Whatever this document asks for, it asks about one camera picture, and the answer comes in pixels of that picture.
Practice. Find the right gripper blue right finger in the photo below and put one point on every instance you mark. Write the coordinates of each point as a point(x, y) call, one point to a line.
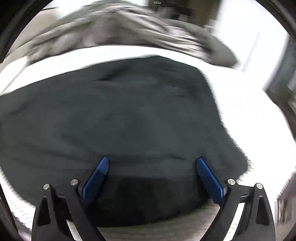
point(256, 222)

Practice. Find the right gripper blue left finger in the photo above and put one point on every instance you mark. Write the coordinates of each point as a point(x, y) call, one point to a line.
point(69, 202)

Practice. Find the black pants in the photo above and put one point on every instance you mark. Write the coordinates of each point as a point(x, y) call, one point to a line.
point(151, 117)

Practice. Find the grey duvet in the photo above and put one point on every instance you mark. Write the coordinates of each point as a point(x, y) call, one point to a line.
point(123, 23)

